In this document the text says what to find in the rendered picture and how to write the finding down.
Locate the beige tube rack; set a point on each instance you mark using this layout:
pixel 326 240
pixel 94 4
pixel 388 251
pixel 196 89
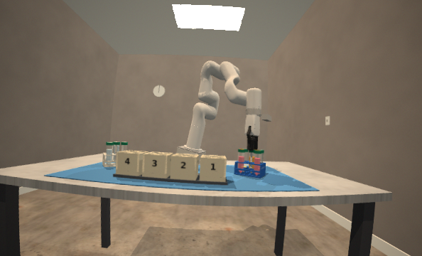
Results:
pixel 104 160

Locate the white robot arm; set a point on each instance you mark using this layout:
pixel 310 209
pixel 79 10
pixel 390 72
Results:
pixel 228 72

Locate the blue bench mat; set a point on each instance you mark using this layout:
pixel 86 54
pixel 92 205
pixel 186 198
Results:
pixel 273 181

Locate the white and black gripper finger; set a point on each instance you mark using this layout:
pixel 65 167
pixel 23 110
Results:
pixel 256 142
pixel 250 139

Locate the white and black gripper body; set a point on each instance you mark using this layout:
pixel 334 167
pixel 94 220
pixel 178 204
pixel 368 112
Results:
pixel 252 120

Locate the beige bucket adapter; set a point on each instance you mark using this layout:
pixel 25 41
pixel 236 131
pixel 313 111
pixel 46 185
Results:
pixel 129 162
pixel 156 165
pixel 184 166
pixel 213 168

